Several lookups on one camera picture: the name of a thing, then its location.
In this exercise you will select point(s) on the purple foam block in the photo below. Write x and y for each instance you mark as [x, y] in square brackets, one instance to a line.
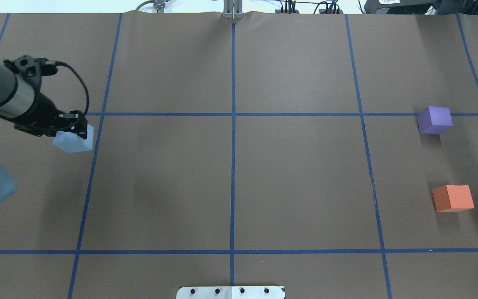
[434, 120]

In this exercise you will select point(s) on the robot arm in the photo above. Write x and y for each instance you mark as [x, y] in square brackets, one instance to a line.
[23, 104]

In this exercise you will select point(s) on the white metal base plate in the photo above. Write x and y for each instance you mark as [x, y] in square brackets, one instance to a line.
[232, 292]

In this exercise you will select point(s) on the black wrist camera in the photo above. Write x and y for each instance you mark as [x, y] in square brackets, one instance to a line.
[32, 69]

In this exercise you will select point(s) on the grey metal post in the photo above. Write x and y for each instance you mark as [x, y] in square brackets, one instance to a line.
[232, 9]

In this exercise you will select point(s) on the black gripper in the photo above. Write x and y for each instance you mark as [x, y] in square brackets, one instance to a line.
[40, 111]

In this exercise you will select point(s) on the orange foam block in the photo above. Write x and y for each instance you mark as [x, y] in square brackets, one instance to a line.
[452, 198]

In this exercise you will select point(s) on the brown paper table cover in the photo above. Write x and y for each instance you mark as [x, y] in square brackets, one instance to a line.
[281, 149]

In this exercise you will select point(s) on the light blue foam block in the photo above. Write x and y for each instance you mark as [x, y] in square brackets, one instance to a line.
[72, 143]

